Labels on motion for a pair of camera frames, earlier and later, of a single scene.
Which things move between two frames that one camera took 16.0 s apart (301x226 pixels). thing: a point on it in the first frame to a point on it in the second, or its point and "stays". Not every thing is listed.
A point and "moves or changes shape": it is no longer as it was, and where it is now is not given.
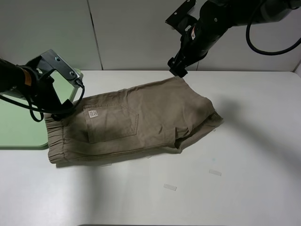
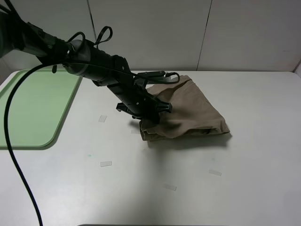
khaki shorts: x=162 y=118 moves or changes shape
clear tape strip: x=213 y=171 stays
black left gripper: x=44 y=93 to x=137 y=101
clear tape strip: x=170 y=187 stays
